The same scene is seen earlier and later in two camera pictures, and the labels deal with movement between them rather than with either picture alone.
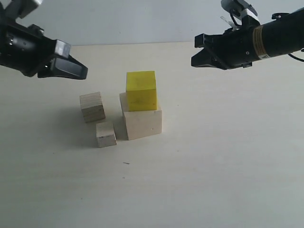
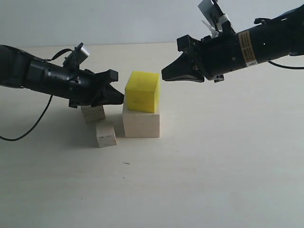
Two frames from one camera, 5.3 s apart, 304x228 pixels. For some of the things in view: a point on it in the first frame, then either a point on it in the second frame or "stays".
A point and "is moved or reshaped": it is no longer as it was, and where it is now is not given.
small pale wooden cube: (105, 135) stays
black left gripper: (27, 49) -> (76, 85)
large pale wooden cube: (140, 124) is moved or reshaped
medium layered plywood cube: (91, 107) stays
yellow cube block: (141, 89) stays
